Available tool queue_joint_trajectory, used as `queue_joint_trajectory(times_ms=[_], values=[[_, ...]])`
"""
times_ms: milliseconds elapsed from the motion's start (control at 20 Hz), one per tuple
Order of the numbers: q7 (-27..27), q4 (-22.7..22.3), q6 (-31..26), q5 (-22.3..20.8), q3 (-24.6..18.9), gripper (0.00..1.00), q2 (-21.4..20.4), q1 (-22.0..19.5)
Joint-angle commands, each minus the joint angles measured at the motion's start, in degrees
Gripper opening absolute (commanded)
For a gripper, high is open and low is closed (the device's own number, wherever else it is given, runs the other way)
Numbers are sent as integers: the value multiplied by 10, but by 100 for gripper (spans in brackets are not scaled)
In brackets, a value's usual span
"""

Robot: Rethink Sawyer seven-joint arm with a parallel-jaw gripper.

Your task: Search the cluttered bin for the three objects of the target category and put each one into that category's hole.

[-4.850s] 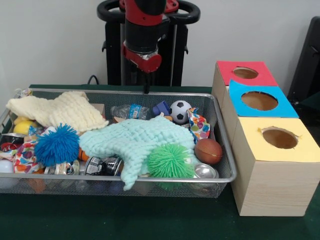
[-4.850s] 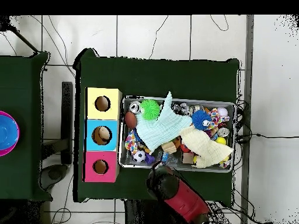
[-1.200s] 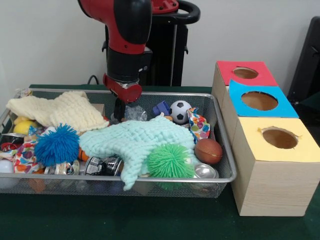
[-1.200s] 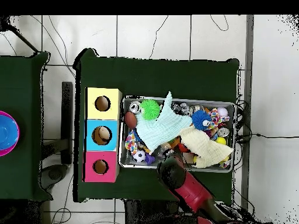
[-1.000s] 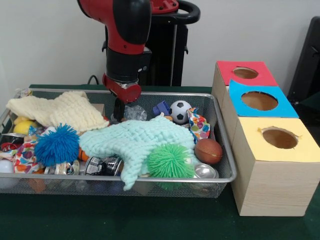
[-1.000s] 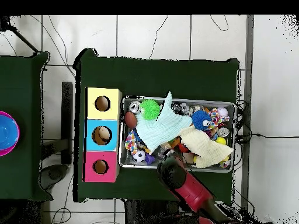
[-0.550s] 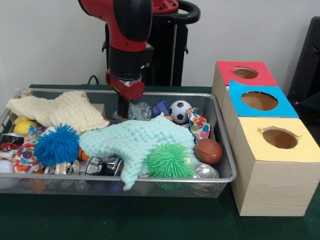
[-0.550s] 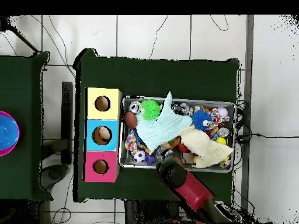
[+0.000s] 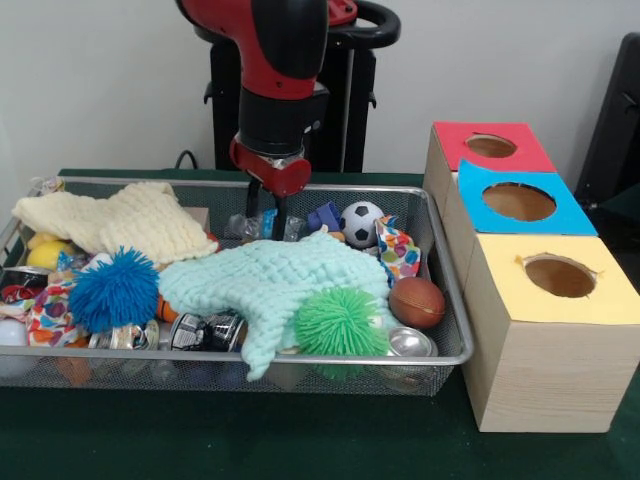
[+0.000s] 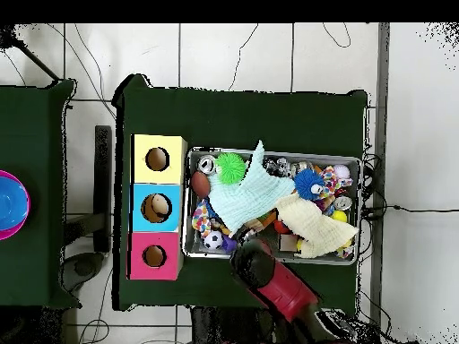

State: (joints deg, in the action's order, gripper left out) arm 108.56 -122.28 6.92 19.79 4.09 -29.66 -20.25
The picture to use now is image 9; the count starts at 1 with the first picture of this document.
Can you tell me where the cream knit cloth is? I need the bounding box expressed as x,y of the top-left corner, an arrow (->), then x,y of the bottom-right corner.
10,181 -> 219,265

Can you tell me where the green spiky rubber ball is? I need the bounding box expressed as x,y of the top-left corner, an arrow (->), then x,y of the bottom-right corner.
293,285 -> 391,358

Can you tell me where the black cable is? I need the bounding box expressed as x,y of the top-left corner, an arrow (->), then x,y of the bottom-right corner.
173,149 -> 201,172

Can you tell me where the blue spiky rubber ball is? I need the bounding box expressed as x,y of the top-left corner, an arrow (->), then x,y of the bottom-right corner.
67,245 -> 161,335

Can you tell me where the small black white soccer ball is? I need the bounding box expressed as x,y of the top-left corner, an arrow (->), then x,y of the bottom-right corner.
339,200 -> 385,249

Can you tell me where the blue plastic packet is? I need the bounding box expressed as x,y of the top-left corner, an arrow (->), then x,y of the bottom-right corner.
259,208 -> 279,239

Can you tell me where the mint green knit cloth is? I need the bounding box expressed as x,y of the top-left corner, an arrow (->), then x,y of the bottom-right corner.
157,230 -> 391,382

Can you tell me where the colourful dotted cloth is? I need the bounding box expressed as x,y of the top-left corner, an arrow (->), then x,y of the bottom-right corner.
373,214 -> 422,281

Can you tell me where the wooden box with three holes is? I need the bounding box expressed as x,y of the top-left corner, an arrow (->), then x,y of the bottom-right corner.
422,121 -> 640,434

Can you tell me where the dark green tablecloth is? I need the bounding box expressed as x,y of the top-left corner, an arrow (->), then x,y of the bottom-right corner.
588,198 -> 640,301
0,168 -> 640,480

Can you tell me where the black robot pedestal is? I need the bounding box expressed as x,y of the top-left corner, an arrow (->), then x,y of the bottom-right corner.
193,0 -> 401,174

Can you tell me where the small brown football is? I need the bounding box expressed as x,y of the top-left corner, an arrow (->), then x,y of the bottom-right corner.
388,276 -> 447,330

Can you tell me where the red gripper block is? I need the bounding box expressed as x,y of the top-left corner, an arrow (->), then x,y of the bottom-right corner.
228,133 -> 312,241

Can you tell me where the plain silver can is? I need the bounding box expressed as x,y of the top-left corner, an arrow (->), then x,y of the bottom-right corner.
384,326 -> 440,359

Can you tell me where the black upright panel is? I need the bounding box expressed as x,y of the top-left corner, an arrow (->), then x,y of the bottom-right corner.
573,32 -> 640,211

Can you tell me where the shallow clear mesh bin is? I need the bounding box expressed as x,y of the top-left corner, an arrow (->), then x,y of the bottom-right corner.
0,175 -> 475,397

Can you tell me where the black printed can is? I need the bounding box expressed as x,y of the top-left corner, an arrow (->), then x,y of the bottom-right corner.
169,311 -> 248,353

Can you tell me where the plain wooden cube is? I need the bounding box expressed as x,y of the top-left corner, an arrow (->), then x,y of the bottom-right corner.
180,206 -> 212,235

